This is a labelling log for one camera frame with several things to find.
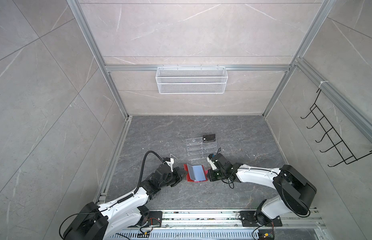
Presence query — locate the red leather card holder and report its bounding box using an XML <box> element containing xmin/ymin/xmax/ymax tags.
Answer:
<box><xmin>183</xmin><ymin>164</ymin><xmax>208</xmax><ymax>183</ymax></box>

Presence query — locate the clear acrylic organizer tray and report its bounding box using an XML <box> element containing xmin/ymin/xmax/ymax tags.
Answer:
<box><xmin>186</xmin><ymin>137</ymin><xmax>218</xmax><ymax>161</ymax></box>

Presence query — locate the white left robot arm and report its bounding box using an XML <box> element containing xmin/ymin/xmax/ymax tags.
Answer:
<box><xmin>59</xmin><ymin>162</ymin><xmax>188</xmax><ymax>240</ymax></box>

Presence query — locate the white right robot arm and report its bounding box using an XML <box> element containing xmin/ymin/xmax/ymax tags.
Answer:
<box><xmin>208</xmin><ymin>153</ymin><xmax>317</xmax><ymax>225</ymax></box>

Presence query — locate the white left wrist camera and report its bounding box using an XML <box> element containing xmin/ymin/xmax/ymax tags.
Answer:
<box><xmin>164</xmin><ymin>158</ymin><xmax>174</xmax><ymax>172</ymax></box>

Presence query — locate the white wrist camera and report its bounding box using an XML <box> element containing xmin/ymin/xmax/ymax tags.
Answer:
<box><xmin>164</xmin><ymin>158</ymin><xmax>174</xmax><ymax>172</ymax></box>
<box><xmin>207</xmin><ymin>154</ymin><xmax>217</xmax><ymax>170</ymax></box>

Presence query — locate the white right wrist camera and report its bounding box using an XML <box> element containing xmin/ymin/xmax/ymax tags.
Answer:
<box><xmin>207</xmin><ymin>154</ymin><xmax>217</xmax><ymax>170</ymax></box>

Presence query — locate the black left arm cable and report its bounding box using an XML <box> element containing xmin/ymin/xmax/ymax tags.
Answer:
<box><xmin>133</xmin><ymin>150</ymin><xmax>165</xmax><ymax>196</ymax></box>

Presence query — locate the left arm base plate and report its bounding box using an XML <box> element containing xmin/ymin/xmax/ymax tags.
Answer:
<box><xmin>136</xmin><ymin>211</ymin><xmax>163</xmax><ymax>227</ymax></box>

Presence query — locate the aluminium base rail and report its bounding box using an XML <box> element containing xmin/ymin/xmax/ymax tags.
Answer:
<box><xmin>103</xmin><ymin>209</ymin><xmax>332</xmax><ymax>240</ymax></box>

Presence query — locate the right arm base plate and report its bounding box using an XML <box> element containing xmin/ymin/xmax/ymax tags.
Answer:
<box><xmin>238</xmin><ymin>211</ymin><xmax>283</xmax><ymax>227</ymax></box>

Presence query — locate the white wire mesh basket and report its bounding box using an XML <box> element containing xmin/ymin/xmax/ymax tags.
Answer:
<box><xmin>155</xmin><ymin>67</ymin><xmax>228</xmax><ymax>94</ymax></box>

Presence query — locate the black wire hook rack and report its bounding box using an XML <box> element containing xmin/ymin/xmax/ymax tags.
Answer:
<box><xmin>300</xmin><ymin>89</ymin><xmax>372</xmax><ymax>168</ymax></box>

